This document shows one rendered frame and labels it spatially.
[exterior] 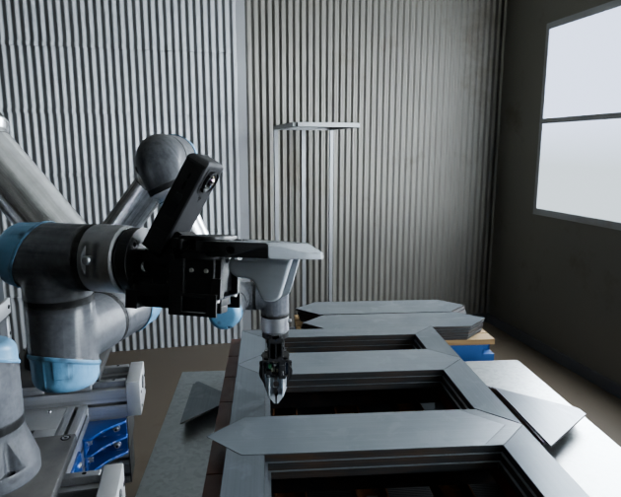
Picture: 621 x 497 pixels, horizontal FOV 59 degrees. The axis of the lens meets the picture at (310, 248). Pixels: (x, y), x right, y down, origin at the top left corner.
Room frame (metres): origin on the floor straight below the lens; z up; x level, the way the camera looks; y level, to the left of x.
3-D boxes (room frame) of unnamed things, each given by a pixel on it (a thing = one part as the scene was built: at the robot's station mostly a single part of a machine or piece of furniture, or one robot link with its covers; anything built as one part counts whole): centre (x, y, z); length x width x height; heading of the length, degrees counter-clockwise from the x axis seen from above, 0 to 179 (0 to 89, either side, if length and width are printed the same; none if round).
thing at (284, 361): (1.38, 0.09, 1.02); 0.09 x 0.08 x 0.12; 4
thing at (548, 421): (1.54, -0.71, 0.77); 0.45 x 0.20 x 0.04; 4
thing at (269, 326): (1.39, 0.09, 1.10); 0.08 x 0.08 x 0.05
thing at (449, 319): (2.29, -0.34, 0.82); 0.80 x 0.40 x 0.06; 94
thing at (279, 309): (1.39, 0.10, 1.18); 0.09 x 0.08 x 0.11; 87
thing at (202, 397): (1.76, 0.36, 0.70); 0.39 x 0.12 x 0.04; 4
